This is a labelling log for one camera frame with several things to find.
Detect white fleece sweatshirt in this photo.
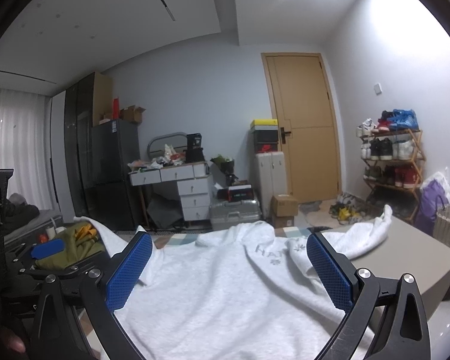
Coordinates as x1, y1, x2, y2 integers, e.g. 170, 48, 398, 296
73, 204, 395, 360

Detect left hand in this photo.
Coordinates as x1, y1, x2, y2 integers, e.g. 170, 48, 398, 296
0, 328, 26, 354

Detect olive green folded garment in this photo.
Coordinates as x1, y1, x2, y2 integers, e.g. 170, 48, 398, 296
35, 221, 105, 271

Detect bed with grey mattress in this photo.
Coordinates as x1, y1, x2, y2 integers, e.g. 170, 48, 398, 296
4, 193, 64, 245

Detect grey cushion box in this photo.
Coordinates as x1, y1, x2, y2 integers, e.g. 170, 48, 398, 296
353, 218, 450, 336

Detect checkered tablecloth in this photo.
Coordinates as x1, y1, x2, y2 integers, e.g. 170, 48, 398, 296
150, 227, 313, 249

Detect brown cardboard box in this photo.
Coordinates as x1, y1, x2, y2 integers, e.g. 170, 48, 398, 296
271, 194, 298, 228

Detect white upright suitcase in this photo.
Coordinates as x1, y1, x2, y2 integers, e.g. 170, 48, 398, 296
255, 151, 288, 219

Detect purple bag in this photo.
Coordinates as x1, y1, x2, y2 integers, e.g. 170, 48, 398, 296
414, 172, 450, 236

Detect silver suitcase lying flat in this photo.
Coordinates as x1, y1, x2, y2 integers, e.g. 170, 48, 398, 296
209, 199, 262, 231

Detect bamboo shoe rack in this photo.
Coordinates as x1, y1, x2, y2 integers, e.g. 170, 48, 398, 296
356, 109, 426, 224

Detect white drawer desk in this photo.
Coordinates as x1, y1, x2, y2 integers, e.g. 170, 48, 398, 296
129, 162, 213, 230

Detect black refrigerator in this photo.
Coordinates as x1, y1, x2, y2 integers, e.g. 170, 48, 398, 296
88, 119, 143, 231

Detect white curtain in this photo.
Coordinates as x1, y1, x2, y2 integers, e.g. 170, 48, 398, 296
0, 88, 54, 210

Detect stacked shoe boxes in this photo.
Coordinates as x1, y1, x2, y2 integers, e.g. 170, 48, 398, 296
250, 119, 279, 154

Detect wooden door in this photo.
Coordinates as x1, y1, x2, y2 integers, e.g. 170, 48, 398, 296
262, 53, 341, 203

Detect dark glass wardrobe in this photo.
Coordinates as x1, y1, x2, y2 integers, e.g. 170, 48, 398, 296
64, 72, 113, 216

